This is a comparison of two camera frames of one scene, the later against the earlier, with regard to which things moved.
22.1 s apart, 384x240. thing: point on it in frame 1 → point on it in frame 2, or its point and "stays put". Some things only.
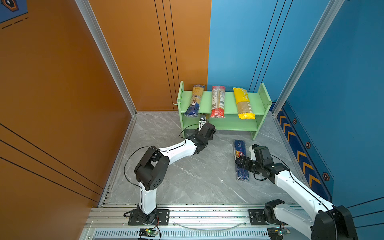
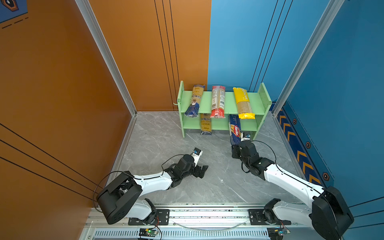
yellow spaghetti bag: (244, 108) stays put
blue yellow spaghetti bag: (193, 110) stays put
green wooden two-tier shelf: (260, 103) stays put
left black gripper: (196, 132) → (197, 173)
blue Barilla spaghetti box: (240, 150) → (235, 129)
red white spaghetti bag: (218, 93) stays put
